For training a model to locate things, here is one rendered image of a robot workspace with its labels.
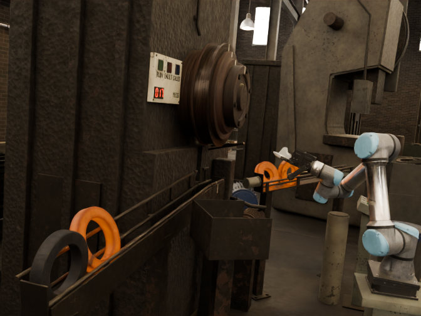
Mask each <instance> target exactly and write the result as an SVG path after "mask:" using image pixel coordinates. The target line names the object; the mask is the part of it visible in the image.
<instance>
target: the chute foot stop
mask: <svg viewBox="0 0 421 316"><path fill-rule="evenodd" d="M20 289H21V314H22V316H49V291H48V286H45V285H40V284H37V283H33V282H28V281H25V280H20Z"/></svg>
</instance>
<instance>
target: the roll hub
mask: <svg viewBox="0 0 421 316"><path fill-rule="evenodd" d="M246 69H247V68H246ZM244 70H245V66H236V65H234V66H232V67H231V69H230V70H229V72H228V74H227V78H226V82H225V86H224V96H223V112H224V120H225V122H226V125H227V126H228V127H232V128H241V127H242V126H243V124H244V122H245V120H246V119H245V114H246V113H247V112H248V108H249V100H250V93H249V89H250V77H249V73H248V74H246V70H245V74H244ZM239 75H241V80H238V76H239ZM234 102H237V107H234ZM238 121H240V122H241V126H238V125H237V124H238Z"/></svg>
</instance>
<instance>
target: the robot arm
mask: <svg viewBox="0 0 421 316"><path fill-rule="evenodd" d="M400 149H401V146H400V141H399V140H398V139H397V138H396V137H395V136H394V135H392V134H380V133H374V132H370V133H364V134H361V135H360V136H359V137H358V139H357V140H356V142H355V147H354V150H355V154H356V155H357V157H359V158H360V159H361V164H360V165H359V166H358V167H357V168H356V169H354V170H353V171H352V172H351V173H350V174H348V175H347V176H346V177H345V178H344V179H343V180H342V178H343V173H342V172H341V171H339V170H337V169H334V168H332V167H330V166H327V165H326V164H323V163H321V162H319V161H315V160H316V157H315V156H313V155H311V154H308V153H306V152H305V151H303V150H301V151H302V152H301V151H299V150H300V149H298V148H297V149H295V150H294V152H293V153H292V155H291V154H290V153H288V148H287V147H283V148H282V149H281V150H280V152H279V153H277V152H275V151H274V152H273V153H274V155H275V156H277V157H278V158H280V159H282V160H284V161H286V162H288V163H290V164H291V165H293V166H296V167H298V168H299V169H298V170H296V171H294V172H292V173H290V174H289V175H288V176H287V178H288V180H289V181H290V180H294V179H295V178H296V176H298V175H299V174H301V173H302V172H304V171H305V170H307V169H308V173H311V174H312V175H314V176H316V177H318V178H320V181H319V183H318V186H317V188H316V190H315V191H314V194H313V198H314V200H315V201H317V202H319V203H322V204H324V203H326V202H327V200H328V198H348V197H351V196H352V195H353V192H354V189H355V188H357V187H358V186H359V185H360V184H361V183H363V182H364V181H365V180H366V186H367V194H368V208H369V215H370V222H369V223H368V224H367V225H366V227H367V230H366V231H365V232H364V234H363V236H362V242H363V245H364V247H365V249H366V250H367V252H369V254H371V255H373V256H384V258H383V260H382V262H381V263H380V266H379V270H380V272H381V273H383V274H384V275H386V276H388V277H390V278H394V279H397V280H403V281H410V280H413V279H414V276H415V270H414V265H413V259H414V256H415V250H416V247H417V241H418V235H419V231H418V230H417V229H416V228H414V227H411V226H409V225H406V224H402V223H393V222H392V221H391V220H390V208H389V200H388V187H387V175H386V168H385V166H386V165H387V164H389V163H391V161H393V160H394V159H395V158H396V157H397V156H398V155H399V153H400ZM308 163H309V164H308ZM341 180H342V181H341Z"/></svg>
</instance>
